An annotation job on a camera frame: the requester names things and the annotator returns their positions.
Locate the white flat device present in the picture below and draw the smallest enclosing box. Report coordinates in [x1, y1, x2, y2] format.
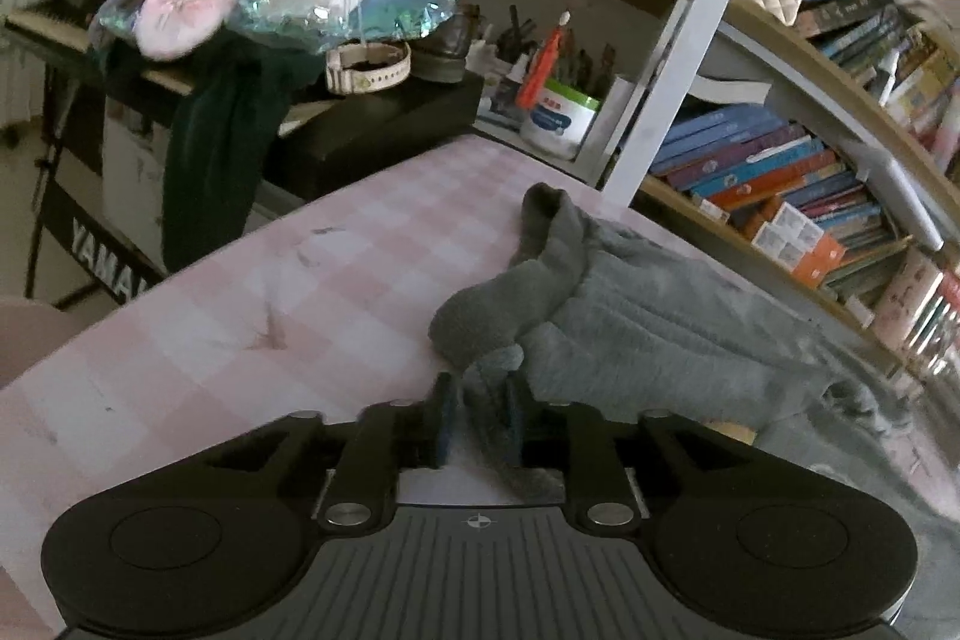
[855, 141, 946, 253]

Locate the white studded strap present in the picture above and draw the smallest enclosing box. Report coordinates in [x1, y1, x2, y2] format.
[326, 40, 413, 95]

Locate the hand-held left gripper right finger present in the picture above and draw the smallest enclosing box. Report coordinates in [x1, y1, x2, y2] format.
[504, 376, 752, 531]

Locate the brown leather shoe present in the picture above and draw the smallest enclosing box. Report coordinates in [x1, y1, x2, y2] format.
[409, 6, 481, 85]

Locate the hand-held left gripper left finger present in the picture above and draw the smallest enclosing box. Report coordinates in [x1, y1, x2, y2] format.
[201, 373, 456, 533]

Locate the dark green cloth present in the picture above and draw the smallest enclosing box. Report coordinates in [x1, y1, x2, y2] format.
[161, 44, 325, 275]

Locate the bunch of pens and brushes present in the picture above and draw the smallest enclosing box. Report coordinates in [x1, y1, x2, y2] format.
[480, 6, 620, 101]

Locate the white tub with green lid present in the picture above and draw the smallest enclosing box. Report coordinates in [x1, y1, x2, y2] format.
[520, 77, 603, 161]

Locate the grey knit sweater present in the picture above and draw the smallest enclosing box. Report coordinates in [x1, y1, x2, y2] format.
[427, 182, 960, 611]

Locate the pink checked table mat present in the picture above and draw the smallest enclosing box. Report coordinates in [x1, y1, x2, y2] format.
[0, 134, 960, 640]

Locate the black digital piano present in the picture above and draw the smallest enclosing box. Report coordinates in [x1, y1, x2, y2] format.
[0, 0, 177, 313]

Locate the row of upright paperback books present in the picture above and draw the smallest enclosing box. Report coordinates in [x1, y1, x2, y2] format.
[795, 0, 960, 140]

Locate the red tassel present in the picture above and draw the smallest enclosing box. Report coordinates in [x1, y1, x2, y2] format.
[516, 10, 572, 112]

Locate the row of leaning colourful books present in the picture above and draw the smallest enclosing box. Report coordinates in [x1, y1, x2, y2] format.
[649, 104, 925, 305]

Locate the orange and white box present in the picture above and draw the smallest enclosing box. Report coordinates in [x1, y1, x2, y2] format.
[751, 202, 817, 254]
[789, 233, 850, 290]

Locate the white wooden bookshelf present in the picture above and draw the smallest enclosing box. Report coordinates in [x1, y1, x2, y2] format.
[420, 0, 960, 386]

